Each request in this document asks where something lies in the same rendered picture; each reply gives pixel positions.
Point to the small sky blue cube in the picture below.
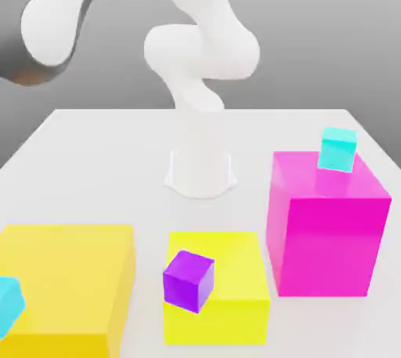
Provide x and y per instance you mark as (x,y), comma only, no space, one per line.
(7,304)

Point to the large golden yellow box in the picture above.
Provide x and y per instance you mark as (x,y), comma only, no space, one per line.
(69,282)

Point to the small purple cube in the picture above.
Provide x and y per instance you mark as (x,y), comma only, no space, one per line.
(186,282)

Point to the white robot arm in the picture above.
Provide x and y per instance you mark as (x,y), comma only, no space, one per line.
(200,51)

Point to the large lemon yellow box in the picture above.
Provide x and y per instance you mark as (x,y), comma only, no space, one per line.
(235,301)

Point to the small turquoise cube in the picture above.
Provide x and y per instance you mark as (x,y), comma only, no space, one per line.
(337,152)

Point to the large magenta box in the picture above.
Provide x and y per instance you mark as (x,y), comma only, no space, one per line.
(329,232)

